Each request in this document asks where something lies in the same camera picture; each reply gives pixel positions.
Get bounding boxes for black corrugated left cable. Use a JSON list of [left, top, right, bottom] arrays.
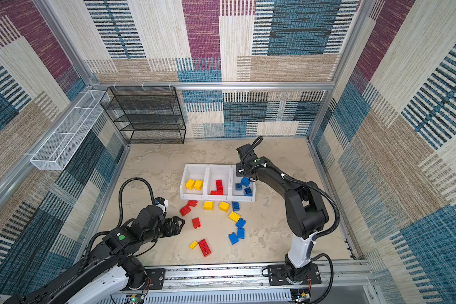
[[117, 177, 155, 229]]

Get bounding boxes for long red lego brick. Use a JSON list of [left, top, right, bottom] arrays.
[[210, 190, 224, 195], [198, 239, 212, 257]]

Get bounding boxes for orange yellow lego brick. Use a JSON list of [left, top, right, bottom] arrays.
[[194, 180, 203, 191]]

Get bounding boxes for yellow studded lego brick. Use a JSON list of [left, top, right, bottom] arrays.
[[228, 212, 241, 223]]

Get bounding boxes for black wire shelf rack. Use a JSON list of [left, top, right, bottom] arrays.
[[100, 86, 186, 144]]

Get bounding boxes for black corrugated cable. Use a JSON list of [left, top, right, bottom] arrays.
[[280, 174, 341, 242], [117, 177, 155, 229]]

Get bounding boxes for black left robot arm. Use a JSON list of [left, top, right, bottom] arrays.
[[6, 205, 185, 303]]

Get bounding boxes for white plastic bin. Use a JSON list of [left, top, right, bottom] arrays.
[[179, 163, 208, 201], [228, 165, 257, 203], [203, 164, 233, 201]]

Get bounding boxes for white left plastic bin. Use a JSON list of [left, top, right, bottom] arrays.
[[179, 163, 208, 201]]

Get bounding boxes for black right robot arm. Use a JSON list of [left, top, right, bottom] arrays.
[[236, 144, 329, 283]]

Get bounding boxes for black corrugated right cable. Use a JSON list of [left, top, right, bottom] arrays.
[[280, 174, 341, 242]]

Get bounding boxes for blue two-stud lego brick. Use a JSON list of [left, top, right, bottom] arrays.
[[232, 201, 240, 212]]

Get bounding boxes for white right plastic bin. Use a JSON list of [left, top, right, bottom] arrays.
[[228, 165, 257, 203]]

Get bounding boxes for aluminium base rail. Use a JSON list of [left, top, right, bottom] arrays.
[[109, 260, 377, 304]]

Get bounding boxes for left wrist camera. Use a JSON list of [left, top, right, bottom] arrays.
[[155, 197, 168, 211]]

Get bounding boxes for white middle plastic bin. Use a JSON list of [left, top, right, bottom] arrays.
[[203, 164, 233, 201]]

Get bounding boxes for white wire mesh basket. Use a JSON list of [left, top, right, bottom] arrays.
[[30, 90, 105, 171]]

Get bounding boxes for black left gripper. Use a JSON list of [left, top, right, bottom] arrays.
[[141, 216, 187, 247]]

